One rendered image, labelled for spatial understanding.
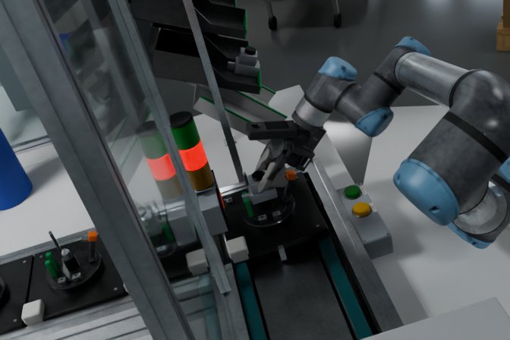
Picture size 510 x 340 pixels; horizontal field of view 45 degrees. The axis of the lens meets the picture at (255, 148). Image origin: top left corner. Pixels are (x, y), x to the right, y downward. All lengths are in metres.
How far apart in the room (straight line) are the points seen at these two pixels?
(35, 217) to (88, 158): 1.60
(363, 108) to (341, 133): 2.12
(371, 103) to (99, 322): 0.78
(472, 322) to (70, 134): 0.33
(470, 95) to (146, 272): 0.62
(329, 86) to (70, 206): 1.01
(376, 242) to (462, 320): 1.24
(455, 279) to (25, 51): 1.21
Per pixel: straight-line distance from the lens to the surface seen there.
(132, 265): 0.55
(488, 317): 0.22
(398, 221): 1.63
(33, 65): 0.45
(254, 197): 1.49
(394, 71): 1.32
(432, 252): 1.55
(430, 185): 0.97
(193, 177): 1.19
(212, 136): 2.10
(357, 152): 3.29
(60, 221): 2.01
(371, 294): 1.35
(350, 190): 1.57
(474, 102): 0.99
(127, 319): 1.51
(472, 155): 0.97
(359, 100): 1.34
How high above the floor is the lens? 1.99
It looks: 35 degrees down
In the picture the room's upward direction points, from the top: 16 degrees counter-clockwise
